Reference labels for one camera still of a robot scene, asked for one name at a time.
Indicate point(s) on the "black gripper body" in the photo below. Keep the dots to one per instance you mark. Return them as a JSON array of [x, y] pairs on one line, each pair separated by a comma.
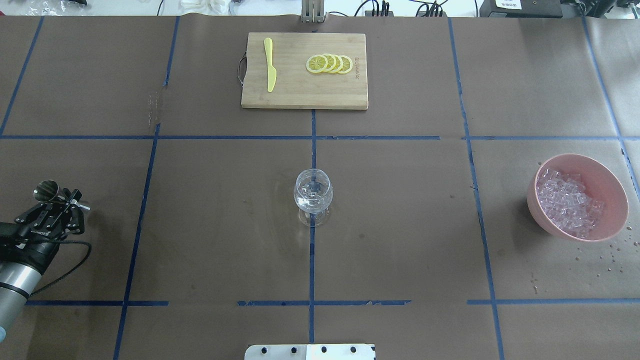
[[31, 248]]

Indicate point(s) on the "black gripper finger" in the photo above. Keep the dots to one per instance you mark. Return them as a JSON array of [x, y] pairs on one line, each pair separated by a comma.
[[35, 216], [73, 217]]

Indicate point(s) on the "steel jigger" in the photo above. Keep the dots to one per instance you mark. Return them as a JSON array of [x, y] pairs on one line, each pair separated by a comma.
[[49, 191]]

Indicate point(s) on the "clear wine glass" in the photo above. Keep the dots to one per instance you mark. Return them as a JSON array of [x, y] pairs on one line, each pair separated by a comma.
[[313, 194]]

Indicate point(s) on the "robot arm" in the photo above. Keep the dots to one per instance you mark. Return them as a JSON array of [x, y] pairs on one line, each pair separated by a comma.
[[29, 244]]

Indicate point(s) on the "pile of ice cubes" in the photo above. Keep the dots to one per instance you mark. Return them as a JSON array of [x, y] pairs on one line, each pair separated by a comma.
[[565, 200]]

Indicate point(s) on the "white crumpled cloth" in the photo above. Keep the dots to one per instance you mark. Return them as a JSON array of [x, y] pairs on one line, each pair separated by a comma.
[[206, 7]]

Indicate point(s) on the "bamboo cutting board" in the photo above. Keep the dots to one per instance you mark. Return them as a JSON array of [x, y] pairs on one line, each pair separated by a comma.
[[296, 88]]

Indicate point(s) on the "yellow plastic knife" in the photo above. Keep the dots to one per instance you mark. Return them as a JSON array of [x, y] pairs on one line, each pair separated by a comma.
[[268, 45]]

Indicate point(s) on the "black power box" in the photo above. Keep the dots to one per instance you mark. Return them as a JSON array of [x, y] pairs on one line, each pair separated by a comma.
[[551, 9]]

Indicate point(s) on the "pink bowl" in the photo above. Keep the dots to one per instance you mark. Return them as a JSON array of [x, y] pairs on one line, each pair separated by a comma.
[[601, 183]]

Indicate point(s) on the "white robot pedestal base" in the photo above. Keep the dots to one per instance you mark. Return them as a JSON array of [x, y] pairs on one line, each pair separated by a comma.
[[327, 351]]

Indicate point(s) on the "aluminium frame post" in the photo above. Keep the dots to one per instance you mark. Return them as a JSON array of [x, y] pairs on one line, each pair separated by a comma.
[[313, 11]]

